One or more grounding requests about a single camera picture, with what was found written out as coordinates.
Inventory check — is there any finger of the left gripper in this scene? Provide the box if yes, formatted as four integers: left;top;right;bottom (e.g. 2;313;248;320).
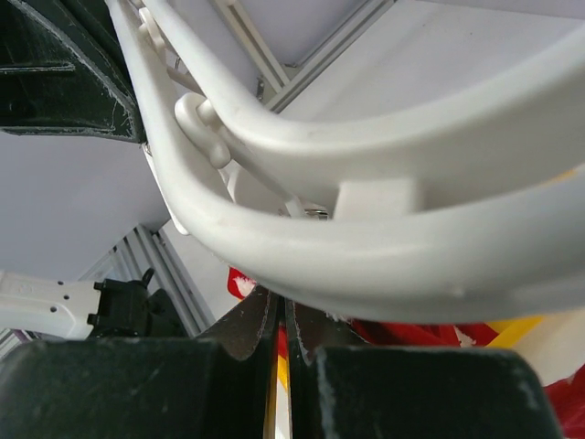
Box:
1;1;145;144

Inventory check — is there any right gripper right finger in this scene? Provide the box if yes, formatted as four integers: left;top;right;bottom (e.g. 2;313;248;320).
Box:
283;300;562;438

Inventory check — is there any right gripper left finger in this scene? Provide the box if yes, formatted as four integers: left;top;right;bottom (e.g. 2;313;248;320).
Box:
1;288;279;438

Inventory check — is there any white plastic clip hanger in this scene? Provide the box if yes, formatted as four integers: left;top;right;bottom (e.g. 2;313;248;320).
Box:
107;1;584;323

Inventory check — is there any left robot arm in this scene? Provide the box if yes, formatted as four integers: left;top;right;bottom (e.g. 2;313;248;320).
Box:
1;1;197;339

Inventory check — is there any red sock clipped on hanger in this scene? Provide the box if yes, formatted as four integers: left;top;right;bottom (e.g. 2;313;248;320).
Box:
227;267;584;438

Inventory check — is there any yellow plastic tray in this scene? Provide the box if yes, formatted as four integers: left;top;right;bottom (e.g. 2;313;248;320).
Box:
277;316;545;392

